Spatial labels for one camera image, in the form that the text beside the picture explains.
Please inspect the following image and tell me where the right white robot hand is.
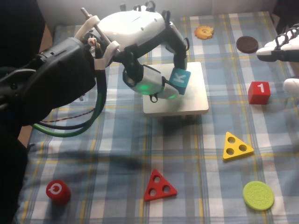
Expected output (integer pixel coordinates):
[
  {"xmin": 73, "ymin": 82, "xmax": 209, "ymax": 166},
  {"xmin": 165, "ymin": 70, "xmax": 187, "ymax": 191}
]
[{"xmin": 256, "ymin": 27, "xmax": 299, "ymax": 98}]

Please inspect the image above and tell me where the red number cube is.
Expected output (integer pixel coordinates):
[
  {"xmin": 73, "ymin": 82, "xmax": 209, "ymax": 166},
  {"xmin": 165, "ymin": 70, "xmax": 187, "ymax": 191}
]
[{"xmin": 247, "ymin": 81, "xmax": 271, "ymax": 105}]

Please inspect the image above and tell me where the blue letter K cube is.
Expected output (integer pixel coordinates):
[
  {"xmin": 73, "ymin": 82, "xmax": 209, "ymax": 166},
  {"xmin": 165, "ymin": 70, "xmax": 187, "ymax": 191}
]
[{"xmin": 168, "ymin": 67, "xmax": 192, "ymax": 96}]

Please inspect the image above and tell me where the yellow triangle block with holes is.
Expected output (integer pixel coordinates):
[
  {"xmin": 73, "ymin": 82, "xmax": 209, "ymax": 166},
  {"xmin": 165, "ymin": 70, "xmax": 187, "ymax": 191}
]
[{"xmin": 222, "ymin": 131, "xmax": 255, "ymax": 161}]

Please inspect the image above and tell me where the red triangle block with holes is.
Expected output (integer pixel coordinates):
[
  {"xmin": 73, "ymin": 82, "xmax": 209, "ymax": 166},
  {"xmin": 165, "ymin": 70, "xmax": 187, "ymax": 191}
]
[{"xmin": 143, "ymin": 168, "xmax": 178, "ymax": 202}]

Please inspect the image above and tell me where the red cylinder block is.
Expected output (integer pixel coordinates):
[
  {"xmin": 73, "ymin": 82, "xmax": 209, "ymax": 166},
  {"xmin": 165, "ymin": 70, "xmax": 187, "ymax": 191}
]
[{"xmin": 45, "ymin": 179, "xmax": 72, "ymax": 206}]

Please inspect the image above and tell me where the brown chocolate toy cookie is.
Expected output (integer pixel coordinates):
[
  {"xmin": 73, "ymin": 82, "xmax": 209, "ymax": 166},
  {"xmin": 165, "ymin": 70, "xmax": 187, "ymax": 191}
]
[{"xmin": 235, "ymin": 35, "xmax": 259, "ymax": 54}]

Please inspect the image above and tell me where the black backdrop cloth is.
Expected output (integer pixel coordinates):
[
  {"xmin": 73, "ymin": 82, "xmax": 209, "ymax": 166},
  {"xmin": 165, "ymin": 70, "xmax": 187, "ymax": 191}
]
[
  {"xmin": 272, "ymin": 0, "xmax": 299, "ymax": 33},
  {"xmin": 0, "ymin": 0, "xmax": 46, "ymax": 68}
]

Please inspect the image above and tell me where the tan flower toy biscuit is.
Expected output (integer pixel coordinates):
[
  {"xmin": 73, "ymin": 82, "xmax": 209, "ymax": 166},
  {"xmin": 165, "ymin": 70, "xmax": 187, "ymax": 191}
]
[{"xmin": 194, "ymin": 25, "xmax": 215, "ymax": 41}]

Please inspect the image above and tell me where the small pale wooden table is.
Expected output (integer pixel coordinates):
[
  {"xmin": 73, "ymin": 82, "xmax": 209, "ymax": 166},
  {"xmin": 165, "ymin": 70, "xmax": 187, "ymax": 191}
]
[{"xmin": 142, "ymin": 62, "xmax": 210, "ymax": 119}]

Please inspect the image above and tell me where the green round toy cookie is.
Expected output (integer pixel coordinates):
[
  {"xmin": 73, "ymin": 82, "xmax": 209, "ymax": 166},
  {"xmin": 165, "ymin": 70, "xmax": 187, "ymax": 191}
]
[{"xmin": 242, "ymin": 181, "xmax": 275, "ymax": 212}]

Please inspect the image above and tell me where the blue plaid tablecloth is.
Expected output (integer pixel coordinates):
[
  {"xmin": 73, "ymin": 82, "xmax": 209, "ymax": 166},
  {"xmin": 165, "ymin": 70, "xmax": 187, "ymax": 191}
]
[{"xmin": 16, "ymin": 11, "xmax": 299, "ymax": 224}]

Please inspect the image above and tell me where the white backdrop sheet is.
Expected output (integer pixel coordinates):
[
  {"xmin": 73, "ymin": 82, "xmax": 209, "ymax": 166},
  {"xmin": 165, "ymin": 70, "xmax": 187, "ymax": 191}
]
[{"xmin": 36, "ymin": 0, "xmax": 275, "ymax": 30}]

